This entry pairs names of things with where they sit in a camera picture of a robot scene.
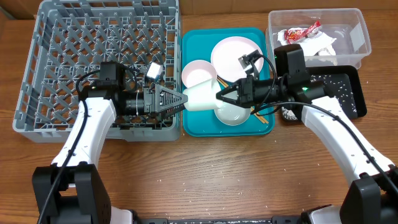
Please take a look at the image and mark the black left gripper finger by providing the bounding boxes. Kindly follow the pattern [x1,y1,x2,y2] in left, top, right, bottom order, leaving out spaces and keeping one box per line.
[157,104,185,118]
[155,84,188,105]

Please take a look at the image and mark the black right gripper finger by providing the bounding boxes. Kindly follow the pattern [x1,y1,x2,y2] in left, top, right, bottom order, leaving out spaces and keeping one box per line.
[216,96,245,108]
[216,82,243,99]

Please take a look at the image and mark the grey small bowl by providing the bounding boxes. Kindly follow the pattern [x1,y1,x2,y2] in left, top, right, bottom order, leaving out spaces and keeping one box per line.
[214,103,251,126]

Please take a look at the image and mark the white plastic cup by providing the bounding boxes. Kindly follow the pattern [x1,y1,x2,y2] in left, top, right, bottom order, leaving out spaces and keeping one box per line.
[183,79,223,111]

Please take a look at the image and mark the white rice pile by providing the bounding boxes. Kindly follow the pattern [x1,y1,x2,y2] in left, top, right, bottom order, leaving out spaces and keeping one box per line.
[281,107,297,121]

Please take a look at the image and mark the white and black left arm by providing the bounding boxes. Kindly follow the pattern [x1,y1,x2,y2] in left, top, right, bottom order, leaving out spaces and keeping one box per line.
[32,62,188,223]

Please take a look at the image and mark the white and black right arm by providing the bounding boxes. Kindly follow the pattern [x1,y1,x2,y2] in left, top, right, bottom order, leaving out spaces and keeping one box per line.
[216,44,397,223]

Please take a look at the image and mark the clear plastic waste bin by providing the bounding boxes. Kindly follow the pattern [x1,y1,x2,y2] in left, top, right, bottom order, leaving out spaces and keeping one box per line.
[266,8,372,69]

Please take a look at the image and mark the upper wooden chopstick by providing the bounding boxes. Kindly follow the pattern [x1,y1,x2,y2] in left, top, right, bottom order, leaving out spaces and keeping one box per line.
[217,76,269,125]

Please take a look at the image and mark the wooden chopstick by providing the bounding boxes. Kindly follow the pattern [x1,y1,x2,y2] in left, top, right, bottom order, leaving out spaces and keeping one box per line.
[216,77,265,124]
[217,76,269,125]

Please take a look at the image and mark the lower wooden chopstick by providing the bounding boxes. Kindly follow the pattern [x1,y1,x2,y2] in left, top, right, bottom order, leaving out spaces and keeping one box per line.
[216,77,265,124]

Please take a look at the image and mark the large white round plate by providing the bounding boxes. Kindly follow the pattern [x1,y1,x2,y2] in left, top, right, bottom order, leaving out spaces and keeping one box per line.
[211,36,262,83]

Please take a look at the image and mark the white shallow bowl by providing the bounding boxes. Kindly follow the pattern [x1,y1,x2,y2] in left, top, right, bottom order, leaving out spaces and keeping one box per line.
[182,60,217,88]

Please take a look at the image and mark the teal serving tray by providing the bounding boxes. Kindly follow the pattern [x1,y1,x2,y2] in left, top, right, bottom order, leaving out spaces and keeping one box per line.
[182,28,275,137]

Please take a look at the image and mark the red snack wrapper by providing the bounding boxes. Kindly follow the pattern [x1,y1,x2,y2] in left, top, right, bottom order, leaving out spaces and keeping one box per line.
[283,21,322,44]

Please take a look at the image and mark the crumpled white paper napkin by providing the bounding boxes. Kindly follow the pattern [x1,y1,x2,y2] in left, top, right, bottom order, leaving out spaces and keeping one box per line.
[277,29,338,58]

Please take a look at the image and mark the black rectangular tray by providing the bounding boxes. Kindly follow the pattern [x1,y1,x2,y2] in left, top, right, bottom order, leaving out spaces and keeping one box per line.
[279,65,368,122]

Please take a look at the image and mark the grey plastic dish rack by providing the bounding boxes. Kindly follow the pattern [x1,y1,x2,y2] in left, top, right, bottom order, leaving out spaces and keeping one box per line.
[13,0,182,142]

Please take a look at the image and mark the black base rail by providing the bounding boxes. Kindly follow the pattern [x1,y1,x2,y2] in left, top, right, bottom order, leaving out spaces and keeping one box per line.
[136,215,302,224]

